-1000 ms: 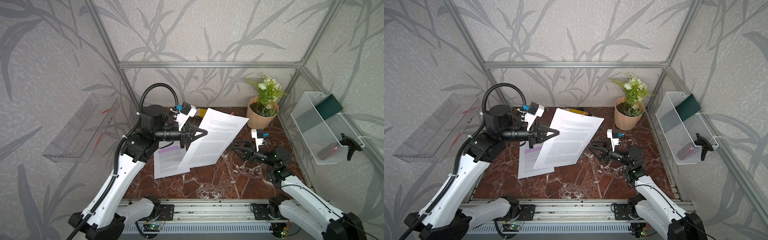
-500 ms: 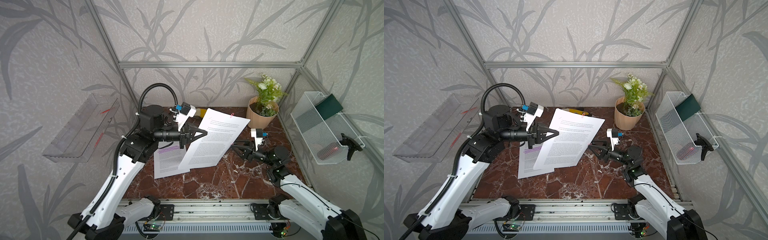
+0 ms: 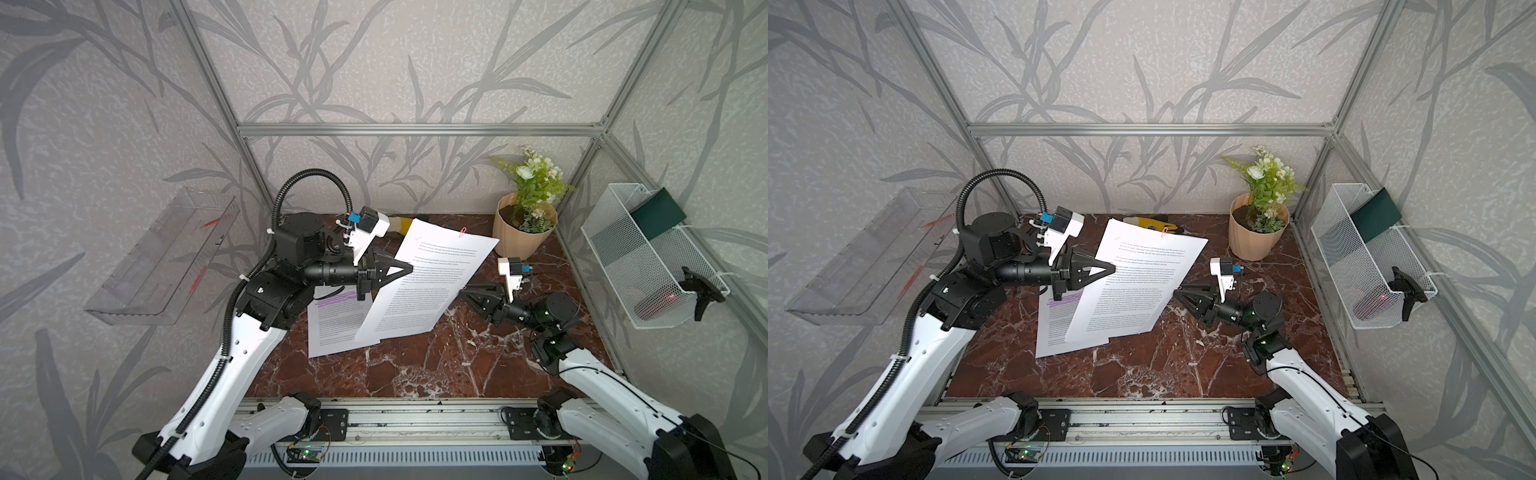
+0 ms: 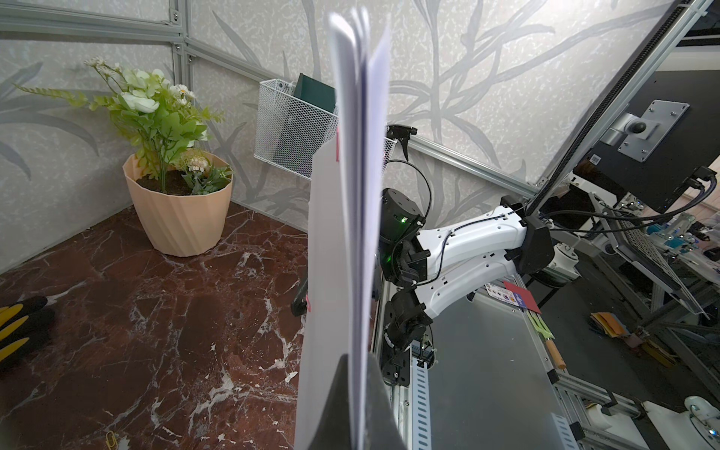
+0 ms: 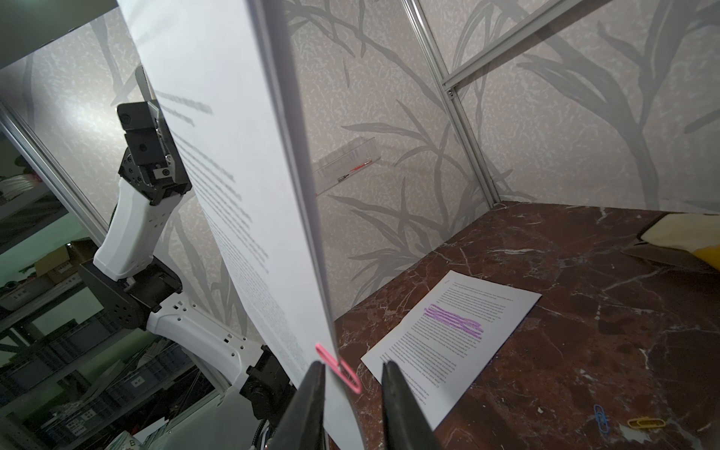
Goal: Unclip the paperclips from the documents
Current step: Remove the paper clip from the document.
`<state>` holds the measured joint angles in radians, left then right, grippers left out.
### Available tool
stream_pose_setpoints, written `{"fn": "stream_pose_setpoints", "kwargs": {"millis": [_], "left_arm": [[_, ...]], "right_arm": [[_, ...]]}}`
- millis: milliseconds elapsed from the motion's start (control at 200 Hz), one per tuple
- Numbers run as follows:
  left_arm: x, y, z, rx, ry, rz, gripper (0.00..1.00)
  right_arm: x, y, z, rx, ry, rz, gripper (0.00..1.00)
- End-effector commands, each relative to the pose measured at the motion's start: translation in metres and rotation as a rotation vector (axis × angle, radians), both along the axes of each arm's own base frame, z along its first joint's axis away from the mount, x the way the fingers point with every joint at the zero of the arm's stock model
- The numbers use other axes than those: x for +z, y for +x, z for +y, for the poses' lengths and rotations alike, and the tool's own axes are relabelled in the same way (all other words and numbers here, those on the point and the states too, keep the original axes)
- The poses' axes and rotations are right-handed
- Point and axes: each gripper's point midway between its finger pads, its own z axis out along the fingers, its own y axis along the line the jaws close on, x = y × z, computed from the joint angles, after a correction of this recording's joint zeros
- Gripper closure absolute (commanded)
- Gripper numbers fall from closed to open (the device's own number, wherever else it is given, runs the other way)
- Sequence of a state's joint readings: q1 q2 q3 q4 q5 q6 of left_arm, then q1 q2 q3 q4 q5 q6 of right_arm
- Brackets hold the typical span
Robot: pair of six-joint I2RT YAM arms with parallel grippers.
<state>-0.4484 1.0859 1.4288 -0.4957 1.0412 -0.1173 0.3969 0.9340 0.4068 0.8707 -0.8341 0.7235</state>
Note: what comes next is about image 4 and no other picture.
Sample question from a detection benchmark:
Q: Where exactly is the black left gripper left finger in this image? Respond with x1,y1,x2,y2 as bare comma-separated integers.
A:
307,354,352,450

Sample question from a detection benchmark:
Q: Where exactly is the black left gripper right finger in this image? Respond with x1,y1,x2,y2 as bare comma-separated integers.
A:
365,354,406,450

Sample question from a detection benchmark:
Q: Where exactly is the gold paperclip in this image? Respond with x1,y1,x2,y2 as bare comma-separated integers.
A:
105,430,119,450

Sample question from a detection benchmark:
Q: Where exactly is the white printed text document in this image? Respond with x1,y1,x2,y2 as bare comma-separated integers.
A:
294,6,392,449

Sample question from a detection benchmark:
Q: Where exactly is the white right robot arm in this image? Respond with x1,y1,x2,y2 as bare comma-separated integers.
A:
379,189,554,387

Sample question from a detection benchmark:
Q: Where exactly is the peach flower pot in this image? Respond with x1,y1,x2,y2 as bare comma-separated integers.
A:
123,155,233,257

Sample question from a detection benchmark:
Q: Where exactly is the black clamp on basket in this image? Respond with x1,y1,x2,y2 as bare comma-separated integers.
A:
385,124,418,161

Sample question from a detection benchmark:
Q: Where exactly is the green artificial plant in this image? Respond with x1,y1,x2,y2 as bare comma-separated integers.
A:
20,57,234,196

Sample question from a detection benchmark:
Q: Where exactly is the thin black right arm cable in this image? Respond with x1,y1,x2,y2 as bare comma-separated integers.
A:
384,158,524,288

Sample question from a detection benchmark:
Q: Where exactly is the white wire mesh basket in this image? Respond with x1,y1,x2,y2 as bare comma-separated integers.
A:
253,78,398,181

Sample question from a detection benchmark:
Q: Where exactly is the black monitor on mount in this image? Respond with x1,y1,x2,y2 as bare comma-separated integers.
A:
573,70,719,213

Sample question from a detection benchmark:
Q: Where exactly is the aluminium cage frame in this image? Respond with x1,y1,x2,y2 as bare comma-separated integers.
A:
0,0,716,204

